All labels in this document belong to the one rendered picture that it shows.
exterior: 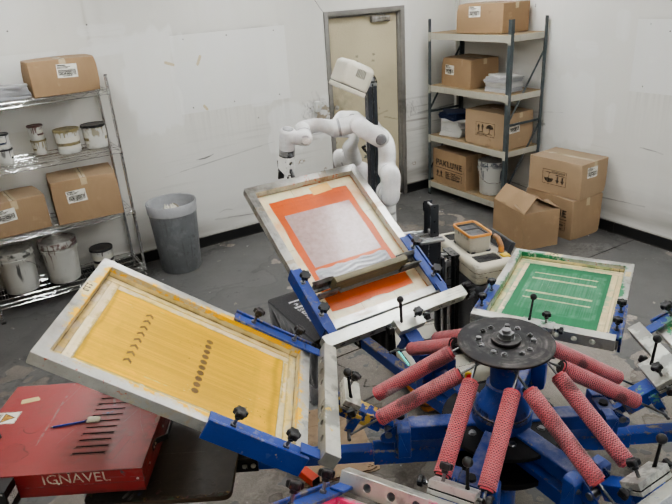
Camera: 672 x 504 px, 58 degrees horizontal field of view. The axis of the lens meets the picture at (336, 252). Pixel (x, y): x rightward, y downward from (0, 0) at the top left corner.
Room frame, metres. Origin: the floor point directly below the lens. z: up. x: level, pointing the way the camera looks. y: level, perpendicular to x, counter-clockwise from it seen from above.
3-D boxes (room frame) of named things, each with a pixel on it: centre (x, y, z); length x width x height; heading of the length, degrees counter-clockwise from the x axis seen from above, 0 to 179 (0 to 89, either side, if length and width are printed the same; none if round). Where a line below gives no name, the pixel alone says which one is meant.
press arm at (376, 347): (2.14, -0.20, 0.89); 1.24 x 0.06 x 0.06; 30
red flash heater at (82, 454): (1.61, 0.91, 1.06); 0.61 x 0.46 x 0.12; 90
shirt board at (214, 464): (1.61, 0.16, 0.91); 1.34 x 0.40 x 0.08; 90
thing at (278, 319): (2.46, 0.22, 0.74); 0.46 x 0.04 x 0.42; 30
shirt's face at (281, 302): (2.57, 0.05, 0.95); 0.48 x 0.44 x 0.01; 30
